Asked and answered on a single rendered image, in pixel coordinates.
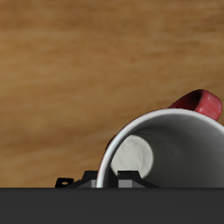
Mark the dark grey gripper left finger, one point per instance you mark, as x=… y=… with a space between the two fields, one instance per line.
x=87 y=180

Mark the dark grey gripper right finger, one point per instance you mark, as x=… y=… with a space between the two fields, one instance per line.
x=128 y=179

